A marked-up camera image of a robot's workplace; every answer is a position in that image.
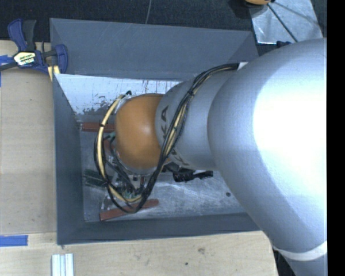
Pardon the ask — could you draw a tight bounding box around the dark green flat block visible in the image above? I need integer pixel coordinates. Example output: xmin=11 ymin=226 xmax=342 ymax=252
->
xmin=83 ymin=168 xmax=113 ymax=189

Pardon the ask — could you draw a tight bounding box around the red-brown flat block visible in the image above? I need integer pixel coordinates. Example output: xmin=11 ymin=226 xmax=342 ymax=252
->
xmin=80 ymin=121 xmax=116 ymax=133
xmin=99 ymin=198 xmax=160 ymax=222

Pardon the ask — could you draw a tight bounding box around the pale wood flat board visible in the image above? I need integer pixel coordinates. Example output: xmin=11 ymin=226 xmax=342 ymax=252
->
xmin=0 ymin=67 xmax=59 ymax=236

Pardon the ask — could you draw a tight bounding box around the grey metal bin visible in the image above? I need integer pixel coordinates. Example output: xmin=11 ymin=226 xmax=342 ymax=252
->
xmin=48 ymin=17 xmax=273 ymax=246

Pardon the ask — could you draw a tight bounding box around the black cylinder on white bracket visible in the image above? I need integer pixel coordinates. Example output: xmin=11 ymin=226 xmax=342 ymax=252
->
xmin=171 ymin=167 xmax=214 ymax=183

